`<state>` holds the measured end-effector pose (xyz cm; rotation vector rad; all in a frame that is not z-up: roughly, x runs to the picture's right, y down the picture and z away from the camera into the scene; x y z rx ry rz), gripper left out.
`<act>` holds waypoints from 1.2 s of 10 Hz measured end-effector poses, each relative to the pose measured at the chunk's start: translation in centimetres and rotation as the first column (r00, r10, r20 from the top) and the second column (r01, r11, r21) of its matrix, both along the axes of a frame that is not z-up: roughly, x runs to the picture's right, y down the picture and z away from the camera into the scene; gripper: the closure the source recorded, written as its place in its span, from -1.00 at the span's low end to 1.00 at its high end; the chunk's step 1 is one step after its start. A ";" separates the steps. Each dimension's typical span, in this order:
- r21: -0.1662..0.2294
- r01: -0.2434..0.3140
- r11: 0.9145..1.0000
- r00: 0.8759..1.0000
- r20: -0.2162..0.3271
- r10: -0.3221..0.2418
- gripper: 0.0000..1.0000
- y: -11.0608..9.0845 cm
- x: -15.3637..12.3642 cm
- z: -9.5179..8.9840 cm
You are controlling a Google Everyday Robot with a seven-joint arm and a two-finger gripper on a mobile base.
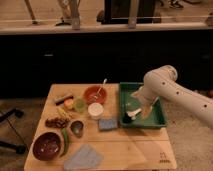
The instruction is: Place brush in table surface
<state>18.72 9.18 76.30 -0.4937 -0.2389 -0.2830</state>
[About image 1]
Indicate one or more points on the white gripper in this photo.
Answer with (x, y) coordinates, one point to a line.
(147, 106)

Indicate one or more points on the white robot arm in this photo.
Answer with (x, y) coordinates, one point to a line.
(162, 82)

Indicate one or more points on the green plastic tray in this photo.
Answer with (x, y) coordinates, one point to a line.
(155, 120)

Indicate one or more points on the white spoon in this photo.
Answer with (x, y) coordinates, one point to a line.
(97, 93)

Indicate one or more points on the blue sponge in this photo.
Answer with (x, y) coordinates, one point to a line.
(107, 124)

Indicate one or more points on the white round container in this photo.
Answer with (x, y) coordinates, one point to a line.
(95, 110)

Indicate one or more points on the orange bowl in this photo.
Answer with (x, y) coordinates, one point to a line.
(90, 92)

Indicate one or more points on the light green cup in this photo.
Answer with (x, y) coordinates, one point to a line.
(79, 105)

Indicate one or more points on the orange fruit toy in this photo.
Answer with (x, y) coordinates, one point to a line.
(68, 103)

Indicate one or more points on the grey blue cloth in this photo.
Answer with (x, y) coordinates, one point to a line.
(86, 157)

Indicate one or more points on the yellow corn toy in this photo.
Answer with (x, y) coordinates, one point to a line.
(63, 113)

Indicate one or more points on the dark brown eraser block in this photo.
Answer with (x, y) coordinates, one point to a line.
(60, 100)

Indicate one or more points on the dark red grapes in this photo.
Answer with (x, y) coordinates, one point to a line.
(57, 123)

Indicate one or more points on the dark red bowl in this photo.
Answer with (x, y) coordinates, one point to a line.
(47, 146)

